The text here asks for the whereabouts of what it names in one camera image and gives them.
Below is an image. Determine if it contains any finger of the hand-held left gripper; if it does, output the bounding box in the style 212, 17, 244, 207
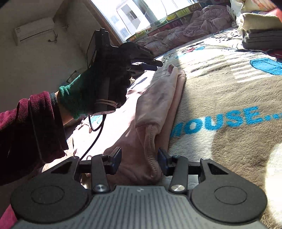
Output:
130, 58, 164, 67
127, 64, 158, 74

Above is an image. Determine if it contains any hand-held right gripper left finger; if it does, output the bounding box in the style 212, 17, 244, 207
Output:
51, 147, 122, 194

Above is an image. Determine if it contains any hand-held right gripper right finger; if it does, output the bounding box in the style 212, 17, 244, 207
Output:
157, 147, 229, 194

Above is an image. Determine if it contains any pink sweatshirt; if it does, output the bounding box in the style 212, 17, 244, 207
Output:
73, 64, 188, 186

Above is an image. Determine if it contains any person's left forearm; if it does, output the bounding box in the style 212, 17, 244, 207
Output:
0, 90, 74, 186

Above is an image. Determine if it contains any person's left hand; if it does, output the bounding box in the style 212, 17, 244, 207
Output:
59, 49, 134, 120

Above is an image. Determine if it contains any window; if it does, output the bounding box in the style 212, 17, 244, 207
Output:
90, 0, 199, 43

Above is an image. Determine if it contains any purple quilt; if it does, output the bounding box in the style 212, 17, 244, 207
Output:
132, 4, 234, 56

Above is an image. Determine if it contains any colourful alphabet play mat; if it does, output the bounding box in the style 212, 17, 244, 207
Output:
126, 2, 212, 42

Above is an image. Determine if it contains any white air conditioner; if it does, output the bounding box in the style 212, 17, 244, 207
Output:
14, 18, 55, 45

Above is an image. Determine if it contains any cartoon printed blanket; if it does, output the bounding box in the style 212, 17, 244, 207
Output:
66, 26, 282, 225

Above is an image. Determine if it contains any white quilt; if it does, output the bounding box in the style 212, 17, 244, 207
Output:
229, 0, 249, 14

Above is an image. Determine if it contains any dark grey folded garment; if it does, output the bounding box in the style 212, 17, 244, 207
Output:
241, 29, 282, 51

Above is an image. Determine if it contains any pale yellow folded cloth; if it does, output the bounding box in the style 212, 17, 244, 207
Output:
236, 12, 282, 33

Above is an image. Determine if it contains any person's maroon clothing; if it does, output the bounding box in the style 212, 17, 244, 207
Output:
0, 204, 18, 229

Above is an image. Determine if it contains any black cable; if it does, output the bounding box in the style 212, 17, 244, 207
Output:
79, 113, 106, 161

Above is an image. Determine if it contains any wall hook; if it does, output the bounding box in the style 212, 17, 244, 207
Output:
47, 30, 59, 42

